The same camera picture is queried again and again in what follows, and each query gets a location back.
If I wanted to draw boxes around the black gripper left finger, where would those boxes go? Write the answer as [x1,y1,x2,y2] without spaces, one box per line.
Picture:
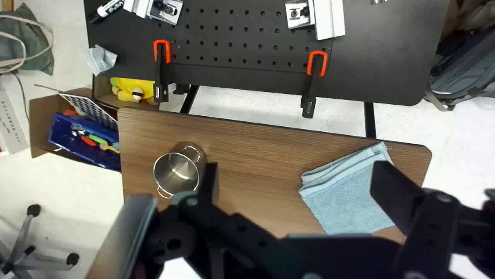
[194,161,220,211]

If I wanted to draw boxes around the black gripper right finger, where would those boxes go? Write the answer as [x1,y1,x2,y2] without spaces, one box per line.
[369,159,431,237]

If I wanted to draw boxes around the small steel cup with handles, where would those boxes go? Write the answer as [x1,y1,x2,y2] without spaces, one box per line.
[152,142,209,200]

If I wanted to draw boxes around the light blue folded towel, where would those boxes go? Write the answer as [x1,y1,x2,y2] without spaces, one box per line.
[299,141,400,237]

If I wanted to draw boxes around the orange and black bar clamp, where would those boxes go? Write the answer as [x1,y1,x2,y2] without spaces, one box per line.
[301,48,332,119]
[152,38,175,104]

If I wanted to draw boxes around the yellow toy object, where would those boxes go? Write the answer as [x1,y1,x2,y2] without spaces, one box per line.
[109,76,157,104]

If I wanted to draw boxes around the blue box of toys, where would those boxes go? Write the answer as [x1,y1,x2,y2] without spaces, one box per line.
[47,110,123,172]

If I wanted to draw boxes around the checkered paper sheet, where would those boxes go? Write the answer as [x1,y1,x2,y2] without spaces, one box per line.
[59,91,120,130]

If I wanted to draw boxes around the grey backpack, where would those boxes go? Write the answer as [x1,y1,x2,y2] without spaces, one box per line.
[424,25,495,113]

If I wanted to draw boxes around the black perforated work table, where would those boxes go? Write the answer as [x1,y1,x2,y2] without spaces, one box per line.
[83,0,452,139]

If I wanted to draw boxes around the crumpled pale blue cloth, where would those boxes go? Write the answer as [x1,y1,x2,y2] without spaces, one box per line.
[84,45,120,76]

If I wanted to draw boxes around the brown cardboard box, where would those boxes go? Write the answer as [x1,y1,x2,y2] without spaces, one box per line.
[28,87,123,159]

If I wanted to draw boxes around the silver aluminium extrusion bar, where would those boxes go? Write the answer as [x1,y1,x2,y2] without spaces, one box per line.
[123,0,157,20]
[308,0,347,42]

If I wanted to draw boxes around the office chair wheel base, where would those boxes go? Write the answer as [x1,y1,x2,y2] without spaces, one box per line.
[0,203,83,279]

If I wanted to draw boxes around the white marker pen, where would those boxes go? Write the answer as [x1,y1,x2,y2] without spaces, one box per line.
[95,0,126,20]

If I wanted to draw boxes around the white printed paper sheet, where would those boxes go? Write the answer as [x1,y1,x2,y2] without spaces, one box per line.
[0,83,30,156]

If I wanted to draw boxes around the green fabric bag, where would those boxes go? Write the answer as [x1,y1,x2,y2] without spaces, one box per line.
[0,3,56,76]

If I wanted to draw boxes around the white square bracket block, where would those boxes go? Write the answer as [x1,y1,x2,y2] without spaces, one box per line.
[285,0,316,29]

